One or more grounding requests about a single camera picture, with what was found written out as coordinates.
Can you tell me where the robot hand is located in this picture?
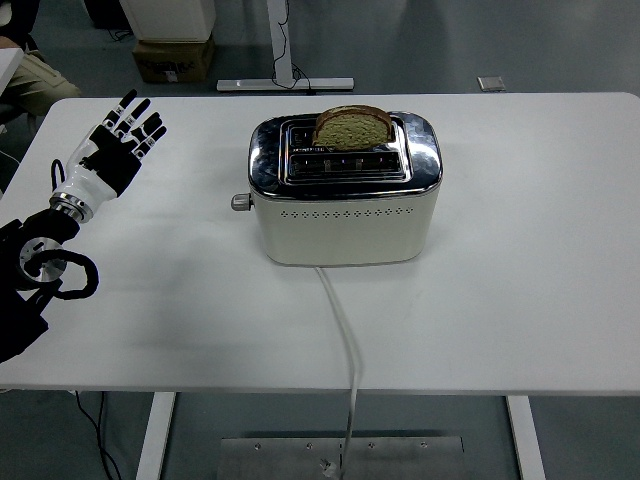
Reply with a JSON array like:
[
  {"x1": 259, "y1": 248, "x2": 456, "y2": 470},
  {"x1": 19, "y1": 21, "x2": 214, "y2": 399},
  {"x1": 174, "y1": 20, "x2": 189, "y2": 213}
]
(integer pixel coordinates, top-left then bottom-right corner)
[{"x1": 52, "y1": 88, "x2": 169, "y2": 220}]

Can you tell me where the cream and chrome toaster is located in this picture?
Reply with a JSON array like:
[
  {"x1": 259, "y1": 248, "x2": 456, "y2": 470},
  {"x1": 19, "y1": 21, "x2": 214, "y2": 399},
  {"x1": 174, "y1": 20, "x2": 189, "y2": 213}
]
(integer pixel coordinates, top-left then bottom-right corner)
[{"x1": 247, "y1": 110, "x2": 444, "y2": 268}]

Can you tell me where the seated person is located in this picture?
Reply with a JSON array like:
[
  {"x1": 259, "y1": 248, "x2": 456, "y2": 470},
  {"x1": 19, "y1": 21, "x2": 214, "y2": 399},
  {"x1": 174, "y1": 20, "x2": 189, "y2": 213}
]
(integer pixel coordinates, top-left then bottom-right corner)
[{"x1": 0, "y1": 0, "x2": 83, "y2": 119}]

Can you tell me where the brown cardboard box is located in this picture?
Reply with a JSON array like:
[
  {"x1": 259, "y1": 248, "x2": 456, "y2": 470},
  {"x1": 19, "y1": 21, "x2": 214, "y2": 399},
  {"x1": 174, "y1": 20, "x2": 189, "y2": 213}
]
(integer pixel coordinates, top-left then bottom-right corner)
[{"x1": 131, "y1": 33, "x2": 216, "y2": 85}]

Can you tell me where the white side table corner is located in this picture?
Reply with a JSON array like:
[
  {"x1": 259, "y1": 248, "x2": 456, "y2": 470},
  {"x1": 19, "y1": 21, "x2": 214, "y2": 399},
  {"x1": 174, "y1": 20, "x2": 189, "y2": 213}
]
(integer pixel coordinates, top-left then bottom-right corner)
[{"x1": 0, "y1": 48, "x2": 25, "y2": 96}]

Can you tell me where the dark object behind cabinet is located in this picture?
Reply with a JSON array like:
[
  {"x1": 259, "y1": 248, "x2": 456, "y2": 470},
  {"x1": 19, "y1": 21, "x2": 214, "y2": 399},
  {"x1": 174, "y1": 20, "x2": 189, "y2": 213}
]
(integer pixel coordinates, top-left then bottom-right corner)
[{"x1": 83, "y1": 0, "x2": 132, "y2": 30}]

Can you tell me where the white cabinet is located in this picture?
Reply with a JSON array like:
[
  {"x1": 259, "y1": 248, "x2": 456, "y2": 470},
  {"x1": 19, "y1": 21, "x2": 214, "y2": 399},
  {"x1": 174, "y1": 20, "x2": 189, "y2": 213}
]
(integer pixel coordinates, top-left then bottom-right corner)
[{"x1": 118, "y1": 0, "x2": 217, "y2": 43}]

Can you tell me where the white T-shaped table stand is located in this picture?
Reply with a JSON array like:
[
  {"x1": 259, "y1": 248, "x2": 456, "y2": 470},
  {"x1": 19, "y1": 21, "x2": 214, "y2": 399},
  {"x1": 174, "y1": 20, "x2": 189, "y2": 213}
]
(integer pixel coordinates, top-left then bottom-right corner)
[{"x1": 216, "y1": 0, "x2": 356, "y2": 93}]

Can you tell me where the brown bread slice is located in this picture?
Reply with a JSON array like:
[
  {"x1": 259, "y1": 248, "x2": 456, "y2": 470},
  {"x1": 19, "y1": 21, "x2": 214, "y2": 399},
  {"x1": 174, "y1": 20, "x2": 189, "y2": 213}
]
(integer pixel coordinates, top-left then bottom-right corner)
[{"x1": 312, "y1": 104, "x2": 392, "y2": 151}]

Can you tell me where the white table leg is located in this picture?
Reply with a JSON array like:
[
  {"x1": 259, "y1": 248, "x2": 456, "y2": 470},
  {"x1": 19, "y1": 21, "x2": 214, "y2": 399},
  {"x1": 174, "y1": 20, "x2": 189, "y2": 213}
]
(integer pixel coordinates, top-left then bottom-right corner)
[
  {"x1": 504, "y1": 395, "x2": 547, "y2": 480},
  {"x1": 134, "y1": 392, "x2": 177, "y2": 480}
]

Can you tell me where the grey metal plate with screws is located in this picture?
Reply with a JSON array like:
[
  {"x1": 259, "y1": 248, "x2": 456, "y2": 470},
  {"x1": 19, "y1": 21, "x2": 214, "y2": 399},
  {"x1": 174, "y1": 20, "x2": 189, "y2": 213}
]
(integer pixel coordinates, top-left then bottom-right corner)
[{"x1": 220, "y1": 436, "x2": 466, "y2": 480}]

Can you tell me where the black cable on stand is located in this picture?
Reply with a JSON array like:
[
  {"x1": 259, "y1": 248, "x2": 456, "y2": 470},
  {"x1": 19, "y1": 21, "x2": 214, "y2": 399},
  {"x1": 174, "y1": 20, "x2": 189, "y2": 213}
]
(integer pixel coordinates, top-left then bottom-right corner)
[{"x1": 271, "y1": 0, "x2": 319, "y2": 96}]

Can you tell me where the black floor cable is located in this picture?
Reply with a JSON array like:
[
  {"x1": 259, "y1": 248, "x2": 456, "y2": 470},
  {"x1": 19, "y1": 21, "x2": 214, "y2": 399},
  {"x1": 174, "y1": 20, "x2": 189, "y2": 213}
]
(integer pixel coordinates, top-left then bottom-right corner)
[
  {"x1": 74, "y1": 391, "x2": 124, "y2": 480},
  {"x1": 96, "y1": 391, "x2": 109, "y2": 480}
]

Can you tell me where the white power cord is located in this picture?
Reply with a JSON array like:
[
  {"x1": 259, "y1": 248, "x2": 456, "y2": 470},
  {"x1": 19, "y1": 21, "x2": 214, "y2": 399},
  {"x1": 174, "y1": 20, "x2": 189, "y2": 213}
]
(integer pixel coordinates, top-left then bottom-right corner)
[{"x1": 313, "y1": 266, "x2": 362, "y2": 476}]

